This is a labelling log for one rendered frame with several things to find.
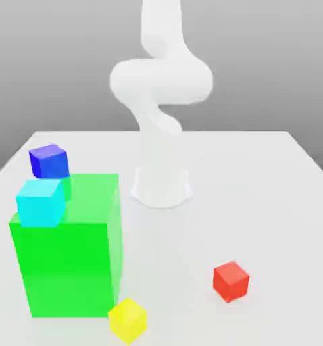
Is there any small blue cube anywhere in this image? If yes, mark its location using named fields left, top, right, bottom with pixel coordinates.
left=28, top=143, right=70, bottom=180

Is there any small cyan cube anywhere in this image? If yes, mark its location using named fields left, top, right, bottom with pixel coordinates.
left=15, top=178, right=67, bottom=228

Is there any small red cube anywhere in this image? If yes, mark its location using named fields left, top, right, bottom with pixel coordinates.
left=212, top=260, right=251, bottom=303

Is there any small yellow cube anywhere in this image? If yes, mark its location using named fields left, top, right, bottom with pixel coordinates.
left=107, top=297, right=148, bottom=346

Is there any large green box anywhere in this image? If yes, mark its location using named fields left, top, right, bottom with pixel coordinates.
left=9, top=173, right=124, bottom=318

